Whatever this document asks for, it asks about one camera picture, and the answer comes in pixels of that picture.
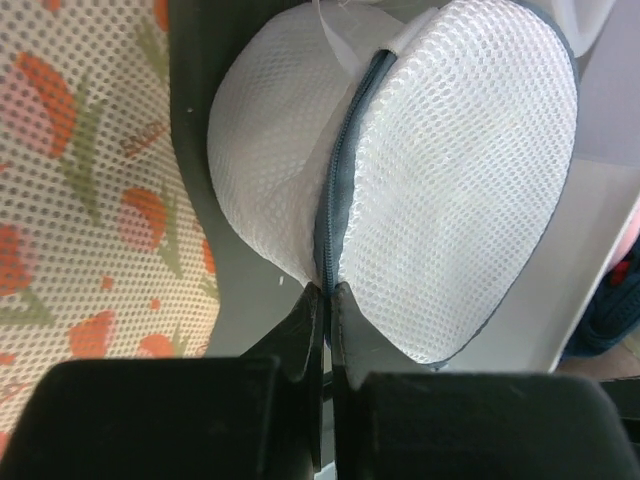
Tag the pink garment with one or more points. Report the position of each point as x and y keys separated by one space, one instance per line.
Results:
x=627 y=240

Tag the navy lace garment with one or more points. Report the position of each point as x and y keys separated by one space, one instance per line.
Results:
x=612 y=314

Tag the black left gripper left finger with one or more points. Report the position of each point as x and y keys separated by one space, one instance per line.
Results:
x=254 y=416

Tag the floral mesh laundry bag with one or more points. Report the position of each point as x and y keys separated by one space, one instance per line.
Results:
x=101 y=251

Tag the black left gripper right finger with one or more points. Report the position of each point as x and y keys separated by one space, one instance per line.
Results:
x=395 y=419

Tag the white mesh laundry bag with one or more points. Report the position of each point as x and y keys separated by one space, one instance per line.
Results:
x=421 y=163

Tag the white plastic bin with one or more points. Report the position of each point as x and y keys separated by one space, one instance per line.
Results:
x=603 y=186

